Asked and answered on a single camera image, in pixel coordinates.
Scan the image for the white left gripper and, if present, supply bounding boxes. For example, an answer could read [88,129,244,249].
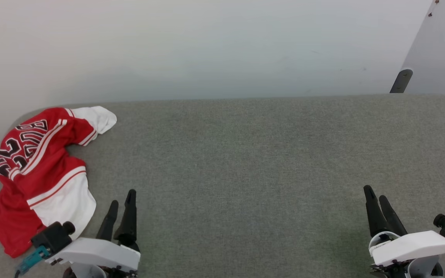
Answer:
[47,189,141,274]

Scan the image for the teal cable connector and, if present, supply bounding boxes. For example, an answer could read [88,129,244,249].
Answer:
[15,246,51,277]

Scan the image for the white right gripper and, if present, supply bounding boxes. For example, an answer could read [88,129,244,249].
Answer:
[363,185,445,268]

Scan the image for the white wall panel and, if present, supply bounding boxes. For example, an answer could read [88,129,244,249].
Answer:
[400,0,445,102]

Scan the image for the grey fabric table cover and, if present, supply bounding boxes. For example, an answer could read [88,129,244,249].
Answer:
[0,94,445,278]

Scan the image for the dark metal bracket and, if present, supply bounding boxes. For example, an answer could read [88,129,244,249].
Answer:
[389,68,414,94]

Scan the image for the red and white basketball jersey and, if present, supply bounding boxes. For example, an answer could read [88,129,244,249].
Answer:
[0,106,117,258]

